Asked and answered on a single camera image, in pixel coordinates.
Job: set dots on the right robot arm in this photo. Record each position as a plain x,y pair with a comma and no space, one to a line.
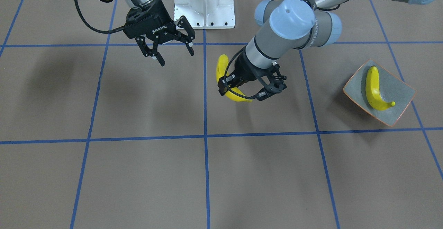
132,4

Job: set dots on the grey square plate orange rim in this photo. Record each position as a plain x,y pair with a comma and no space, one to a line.
392,89

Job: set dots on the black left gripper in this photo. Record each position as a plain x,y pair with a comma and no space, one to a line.
247,70

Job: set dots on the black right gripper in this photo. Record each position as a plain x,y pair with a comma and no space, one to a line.
162,34

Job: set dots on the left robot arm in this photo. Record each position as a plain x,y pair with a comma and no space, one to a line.
291,24

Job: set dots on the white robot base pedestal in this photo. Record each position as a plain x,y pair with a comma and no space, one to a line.
206,14

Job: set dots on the yellow banana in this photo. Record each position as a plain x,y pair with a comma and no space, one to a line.
373,91
222,64

